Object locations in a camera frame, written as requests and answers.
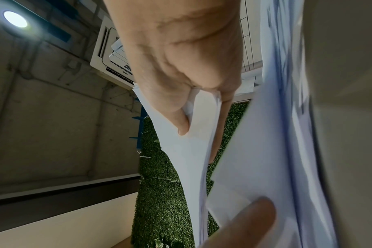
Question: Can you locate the round ceiling lamp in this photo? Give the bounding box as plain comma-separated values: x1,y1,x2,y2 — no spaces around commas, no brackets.
2,10,29,28

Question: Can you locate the gathered white paper bundle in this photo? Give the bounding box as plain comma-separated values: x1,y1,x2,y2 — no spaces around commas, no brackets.
205,0,341,248

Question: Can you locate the thin white paper sheaf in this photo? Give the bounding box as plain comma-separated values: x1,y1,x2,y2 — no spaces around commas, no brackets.
132,83,224,248

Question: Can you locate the person's right hand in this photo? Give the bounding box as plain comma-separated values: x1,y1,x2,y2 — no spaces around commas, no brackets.
103,0,245,164

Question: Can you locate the white ceiling air conditioner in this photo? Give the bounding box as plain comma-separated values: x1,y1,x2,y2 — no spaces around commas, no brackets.
90,15,137,88

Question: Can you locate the person's left hand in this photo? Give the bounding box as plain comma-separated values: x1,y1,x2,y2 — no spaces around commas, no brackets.
201,196,277,248

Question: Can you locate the artificial green hedge panel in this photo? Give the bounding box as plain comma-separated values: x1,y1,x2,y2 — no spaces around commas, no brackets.
130,100,252,248

